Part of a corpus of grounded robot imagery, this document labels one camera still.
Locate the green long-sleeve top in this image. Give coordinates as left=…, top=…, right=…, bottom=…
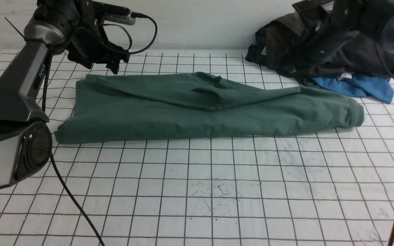
left=54, top=72, right=364, bottom=145

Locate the blue garment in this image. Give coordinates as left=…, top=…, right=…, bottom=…
left=313, top=74, right=394, bottom=104

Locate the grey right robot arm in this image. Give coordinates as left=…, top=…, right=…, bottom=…
left=297, top=0, right=394, bottom=64

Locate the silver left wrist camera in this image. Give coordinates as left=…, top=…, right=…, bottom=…
left=92, top=1, right=136, bottom=26

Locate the dark grey crumpled garment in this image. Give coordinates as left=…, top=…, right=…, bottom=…
left=245, top=13, right=394, bottom=88

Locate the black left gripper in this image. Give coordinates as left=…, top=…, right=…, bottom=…
left=67, top=19, right=130, bottom=75

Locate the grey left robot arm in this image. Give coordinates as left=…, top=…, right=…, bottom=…
left=0, top=0, right=135, bottom=190

